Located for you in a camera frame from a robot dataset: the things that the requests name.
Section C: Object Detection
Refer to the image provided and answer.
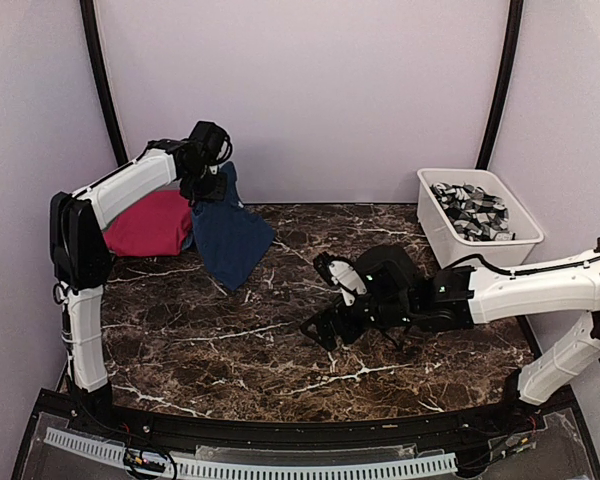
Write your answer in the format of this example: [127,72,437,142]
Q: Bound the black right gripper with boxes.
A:
[300,291,416,350]

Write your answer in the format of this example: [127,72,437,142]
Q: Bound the left black corner post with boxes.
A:
[79,0,128,166]

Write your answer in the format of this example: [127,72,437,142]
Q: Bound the white slotted cable duct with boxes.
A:
[44,427,458,479]

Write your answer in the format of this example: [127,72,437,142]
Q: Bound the dark blue garment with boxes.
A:
[192,161,275,291]

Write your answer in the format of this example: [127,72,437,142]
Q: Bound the white plastic laundry bin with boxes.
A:
[417,168,544,267]

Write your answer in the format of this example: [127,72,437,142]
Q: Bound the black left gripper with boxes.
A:
[181,162,230,202]

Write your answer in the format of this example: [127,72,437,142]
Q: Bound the black white patterned garment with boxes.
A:
[430,182,516,242]

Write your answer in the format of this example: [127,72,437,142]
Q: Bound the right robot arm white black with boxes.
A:
[300,238,600,434]

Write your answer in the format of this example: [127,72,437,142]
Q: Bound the black front rail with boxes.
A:
[56,395,532,452]

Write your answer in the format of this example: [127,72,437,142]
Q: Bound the folded light blue shirt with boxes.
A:
[181,235,197,252]

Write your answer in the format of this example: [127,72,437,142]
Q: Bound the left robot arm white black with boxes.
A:
[50,121,233,395]

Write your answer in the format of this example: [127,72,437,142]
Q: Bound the black corner post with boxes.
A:
[475,0,524,170]
[79,0,128,166]

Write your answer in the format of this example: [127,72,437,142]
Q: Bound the pink trousers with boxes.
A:
[104,190,193,257]

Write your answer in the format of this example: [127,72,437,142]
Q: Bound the right black corner post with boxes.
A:
[475,0,524,170]

